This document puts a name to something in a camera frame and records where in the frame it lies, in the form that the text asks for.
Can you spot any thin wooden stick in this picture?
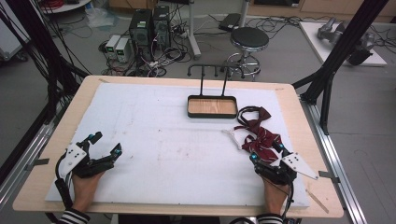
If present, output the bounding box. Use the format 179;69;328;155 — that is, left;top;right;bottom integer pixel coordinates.
305;189;331;215

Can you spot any dark red bow tie black strap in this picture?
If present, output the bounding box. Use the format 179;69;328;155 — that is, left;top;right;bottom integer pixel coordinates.
236;105;273;133

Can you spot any white floor board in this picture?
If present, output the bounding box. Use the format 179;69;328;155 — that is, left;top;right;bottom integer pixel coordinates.
298;21;389;68

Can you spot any white round table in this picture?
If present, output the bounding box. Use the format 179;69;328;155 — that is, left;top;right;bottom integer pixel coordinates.
39;0;92;15

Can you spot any dark red cloth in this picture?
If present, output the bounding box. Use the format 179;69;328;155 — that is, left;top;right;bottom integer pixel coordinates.
221;125;285;164

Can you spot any white foam mat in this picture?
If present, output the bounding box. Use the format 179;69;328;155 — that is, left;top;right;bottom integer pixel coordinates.
44;81;311;210

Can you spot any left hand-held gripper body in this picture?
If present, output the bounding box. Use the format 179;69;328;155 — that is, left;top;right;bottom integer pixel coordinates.
55;141;116;180

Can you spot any black flat box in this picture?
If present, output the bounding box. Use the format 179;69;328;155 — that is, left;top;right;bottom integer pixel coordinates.
218;12;243;33

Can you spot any black metal frame post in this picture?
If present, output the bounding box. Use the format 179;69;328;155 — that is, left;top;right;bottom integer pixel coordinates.
291;0;392;136

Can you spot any aluminium table rail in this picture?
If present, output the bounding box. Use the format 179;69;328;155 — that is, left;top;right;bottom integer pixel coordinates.
299;98;369;224
0;119;64;204

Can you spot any black rack with wooden tray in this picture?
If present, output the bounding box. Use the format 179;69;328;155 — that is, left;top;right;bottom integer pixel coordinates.
186;63;246;119

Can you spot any grey-legged desk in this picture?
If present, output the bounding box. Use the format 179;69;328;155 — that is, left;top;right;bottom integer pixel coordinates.
186;0;252;61

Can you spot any person's right hand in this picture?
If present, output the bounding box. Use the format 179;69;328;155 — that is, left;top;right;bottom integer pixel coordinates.
262;176;291;217

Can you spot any bundle of floor cables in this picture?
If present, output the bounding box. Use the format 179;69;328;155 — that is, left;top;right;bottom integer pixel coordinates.
98;29;194;78

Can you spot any black computer tower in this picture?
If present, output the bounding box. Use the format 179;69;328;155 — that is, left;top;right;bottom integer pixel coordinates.
152;5;173;51
128;8;154;62

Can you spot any white power supply unit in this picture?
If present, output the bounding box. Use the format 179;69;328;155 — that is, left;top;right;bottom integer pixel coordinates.
105;34;122;60
114;36;133;63

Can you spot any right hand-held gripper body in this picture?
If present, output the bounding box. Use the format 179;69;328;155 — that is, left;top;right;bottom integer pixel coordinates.
252;151;319;187

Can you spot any person's left hand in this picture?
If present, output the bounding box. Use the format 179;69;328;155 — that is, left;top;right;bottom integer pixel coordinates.
71;171;106;214

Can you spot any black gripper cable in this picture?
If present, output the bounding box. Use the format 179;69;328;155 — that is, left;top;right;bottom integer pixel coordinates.
53;151;76;210
279;182;296;220

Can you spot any black round stool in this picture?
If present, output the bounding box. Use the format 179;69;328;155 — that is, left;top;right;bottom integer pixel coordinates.
225;26;271;80

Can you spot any clear plastic bag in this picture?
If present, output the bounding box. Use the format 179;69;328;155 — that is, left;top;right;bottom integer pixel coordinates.
84;7;120;30

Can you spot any wooden drawer cabinet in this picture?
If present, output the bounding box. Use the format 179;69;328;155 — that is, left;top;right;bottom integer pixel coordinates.
247;0;396;19

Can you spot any black metal frame with cables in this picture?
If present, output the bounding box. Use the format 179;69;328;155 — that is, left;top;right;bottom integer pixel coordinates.
0;0;82;125

